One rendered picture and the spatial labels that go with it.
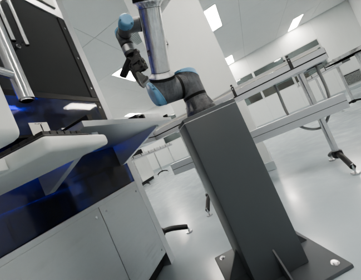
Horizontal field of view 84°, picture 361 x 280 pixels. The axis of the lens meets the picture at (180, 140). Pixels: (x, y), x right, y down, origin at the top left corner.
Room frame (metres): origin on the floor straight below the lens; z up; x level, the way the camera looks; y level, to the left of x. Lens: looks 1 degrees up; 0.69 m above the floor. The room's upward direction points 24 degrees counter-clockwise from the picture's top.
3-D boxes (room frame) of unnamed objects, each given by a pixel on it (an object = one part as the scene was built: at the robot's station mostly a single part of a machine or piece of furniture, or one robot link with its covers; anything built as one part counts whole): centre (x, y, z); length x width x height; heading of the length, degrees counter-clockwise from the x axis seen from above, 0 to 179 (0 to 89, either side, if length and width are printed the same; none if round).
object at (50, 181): (0.76, 0.42, 0.79); 0.34 x 0.03 x 0.13; 69
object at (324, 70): (5.20, -3.84, 0.92); 3.60 x 0.15 x 0.16; 159
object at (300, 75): (1.65, -1.12, 0.46); 0.09 x 0.09 x 0.77; 69
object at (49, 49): (1.14, 0.48, 1.50); 0.43 x 0.01 x 0.59; 159
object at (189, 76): (0.98, -0.15, 0.96); 0.13 x 0.12 x 0.14; 112
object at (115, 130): (1.00, 0.34, 0.87); 0.70 x 0.48 x 0.02; 159
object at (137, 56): (1.15, 0.05, 1.24); 0.09 x 0.08 x 0.12; 69
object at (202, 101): (0.99, -0.15, 0.84); 0.15 x 0.15 x 0.10
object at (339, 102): (1.86, -0.56, 0.49); 1.60 x 0.08 x 0.12; 69
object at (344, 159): (1.65, -1.12, 0.07); 0.50 x 0.08 x 0.14; 159
